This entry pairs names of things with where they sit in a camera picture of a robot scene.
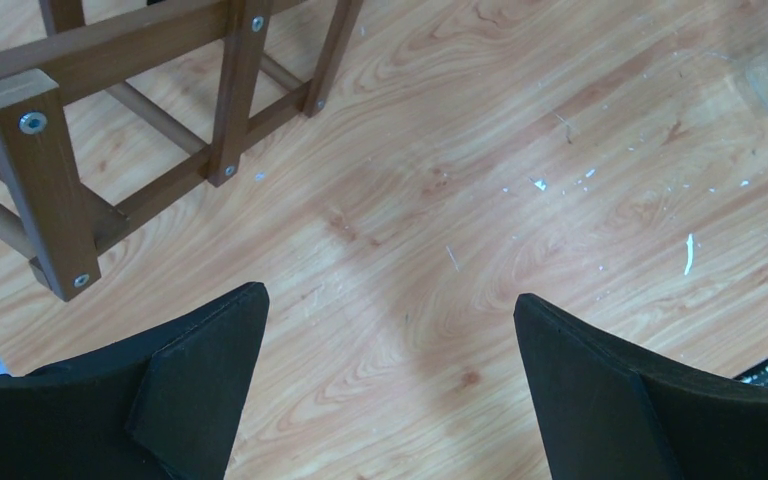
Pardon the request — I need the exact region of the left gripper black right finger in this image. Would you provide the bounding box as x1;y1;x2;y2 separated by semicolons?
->
513;294;768;479

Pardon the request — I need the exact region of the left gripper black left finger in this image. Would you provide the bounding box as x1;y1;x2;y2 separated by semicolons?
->
0;282;270;479

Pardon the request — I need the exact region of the brown wooden wine rack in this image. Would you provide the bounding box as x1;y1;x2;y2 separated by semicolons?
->
0;0;367;304

